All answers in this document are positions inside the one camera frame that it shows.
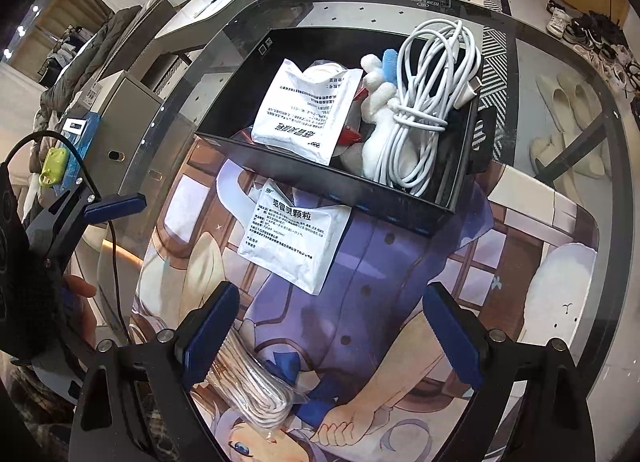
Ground bagged thin white rope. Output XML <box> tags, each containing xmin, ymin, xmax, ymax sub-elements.
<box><xmin>204</xmin><ymin>331</ymin><xmax>312</xmax><ymax>443</ymax></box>

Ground white medicine packet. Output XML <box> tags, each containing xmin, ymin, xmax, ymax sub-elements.
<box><xmin>252</xmin><ymin>59</ymin><xmax>362</xmax><ymax>165</ymax></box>
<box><xmin>238</xmin><ymin>179</ymin><xmax>352</xmax><ymax>295</ymax></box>

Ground red packaged item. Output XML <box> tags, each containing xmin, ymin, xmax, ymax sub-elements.
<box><xmin>337</xmin><ymin>86</ymin><xmax>368</xmax><ymax>147</ymax></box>

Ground white plush toy blue ear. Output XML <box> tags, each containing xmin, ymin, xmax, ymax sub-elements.
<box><xmin>340</xmin><ymin>48</ymin><xmax>419</xmax><ymax>189</ymax></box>

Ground white cable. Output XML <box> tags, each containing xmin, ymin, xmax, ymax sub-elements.
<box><xmin>372</xmin><ymin>17</ymin><xmax>484</xmax><ymax>198</ymax></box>

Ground person's left hand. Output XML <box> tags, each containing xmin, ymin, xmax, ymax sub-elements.
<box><xmin>64</xmin><ymin>275</ymin><xmax>96</xmax><ymax>347</ymax></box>

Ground grey side cabinet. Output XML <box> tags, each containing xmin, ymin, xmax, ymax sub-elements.
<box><xmin>61</xmin><ymin>70</ymin><xmax>160</xmax><ymax>196</ymax></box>

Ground grey sofa with coat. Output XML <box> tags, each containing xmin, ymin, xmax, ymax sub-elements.
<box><xmin>29</xmin><ymin>0</ymin><xmax>170</xmax><ymax>173</ymax></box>

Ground anime print table mat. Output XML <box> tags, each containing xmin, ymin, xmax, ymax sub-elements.
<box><xmin>130</xmin><ymin>141</ymin><xmax>599</xmax><ymax>461</ymax></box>

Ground black cardboard box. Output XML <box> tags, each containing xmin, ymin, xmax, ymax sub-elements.
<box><xmin>198</xmin><ymin>19</ymin><xmax>482</xmax><ymax>236</ymax></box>

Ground white coffee table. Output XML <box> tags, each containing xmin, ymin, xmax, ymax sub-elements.
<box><xmin>129</xmin><ymin>0</ymin><xmax>257</xmax><ymax>80</ymax></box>

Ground cream slippers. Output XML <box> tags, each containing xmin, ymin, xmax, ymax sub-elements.
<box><xmin>529</xmin><ymin>70</ymin><xmax>611</xmax><ymax>204</ymax></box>

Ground pile of shoes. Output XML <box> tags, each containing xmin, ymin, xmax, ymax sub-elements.
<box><xmin>546</xmin><ymin>0</ymin><xmax>639</xmax><ymax>102</ymax></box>

